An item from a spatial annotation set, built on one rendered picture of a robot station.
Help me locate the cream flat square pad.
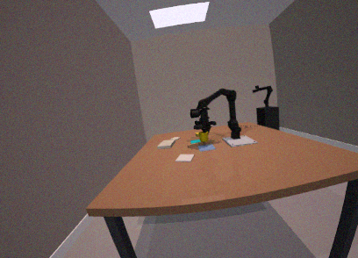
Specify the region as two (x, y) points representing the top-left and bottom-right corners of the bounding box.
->
(175, 154), (195, 161)

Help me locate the beige flat rectangular block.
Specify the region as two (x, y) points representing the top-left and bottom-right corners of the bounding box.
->
(157, 140), (175, 149)

